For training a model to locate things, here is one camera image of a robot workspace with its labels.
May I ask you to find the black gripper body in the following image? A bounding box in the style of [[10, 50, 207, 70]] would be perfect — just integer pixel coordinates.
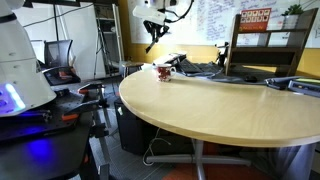
[[143, 20, 169, 44]]

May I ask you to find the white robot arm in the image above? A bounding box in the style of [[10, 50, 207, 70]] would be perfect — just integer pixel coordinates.
[[132, 0, 194, 53]]

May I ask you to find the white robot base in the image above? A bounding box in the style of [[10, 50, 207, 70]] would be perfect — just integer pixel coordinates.
[[0, 0, 56, 117]]

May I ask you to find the red white mug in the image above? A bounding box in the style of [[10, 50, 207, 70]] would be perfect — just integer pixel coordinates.
[[156, 64, 176, 82]]

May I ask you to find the small stool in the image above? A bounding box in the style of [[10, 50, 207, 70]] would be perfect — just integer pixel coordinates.
[[119, 61, 143, 78]]

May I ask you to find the black keyboard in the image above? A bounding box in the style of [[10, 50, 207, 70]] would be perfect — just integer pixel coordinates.
[[179, 59, 202, 73]]

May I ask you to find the dark wooden shelf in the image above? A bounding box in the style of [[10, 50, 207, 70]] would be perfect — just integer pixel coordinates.
[[225, 8, 318, 76]]

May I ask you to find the black computer tower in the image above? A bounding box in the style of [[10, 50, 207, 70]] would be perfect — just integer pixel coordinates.
[[114, 98, 193, 155]]

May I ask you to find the black office chair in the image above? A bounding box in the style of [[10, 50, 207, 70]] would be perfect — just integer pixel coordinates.
[[43, 39, 81, 86]]

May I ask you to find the red game box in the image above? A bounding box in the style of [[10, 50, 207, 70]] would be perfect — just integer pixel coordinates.
[[239, 8, 271, 32]]

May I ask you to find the round wooden table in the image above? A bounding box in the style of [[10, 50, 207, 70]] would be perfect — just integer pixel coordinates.
[[119, 69, 320, 180]]

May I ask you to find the orange black bar clamp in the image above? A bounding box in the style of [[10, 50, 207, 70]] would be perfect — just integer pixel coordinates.
[[62, 99, 108, 121]]

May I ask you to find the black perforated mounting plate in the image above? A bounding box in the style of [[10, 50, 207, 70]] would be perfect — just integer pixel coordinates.
[[0, 90, 89, 144]]

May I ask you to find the potted green plant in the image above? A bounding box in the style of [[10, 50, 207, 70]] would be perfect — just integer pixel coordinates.
[[282, 4, 303, 29]]

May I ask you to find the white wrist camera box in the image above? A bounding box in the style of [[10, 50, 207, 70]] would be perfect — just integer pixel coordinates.
[[132, 6, 166, 25]]

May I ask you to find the camera tripod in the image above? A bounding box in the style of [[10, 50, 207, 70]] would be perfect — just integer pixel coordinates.
[[96, 18, 114, 76]]

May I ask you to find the white cable on floor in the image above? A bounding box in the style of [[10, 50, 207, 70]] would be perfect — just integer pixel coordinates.
[[142, 127, 172, 167]]

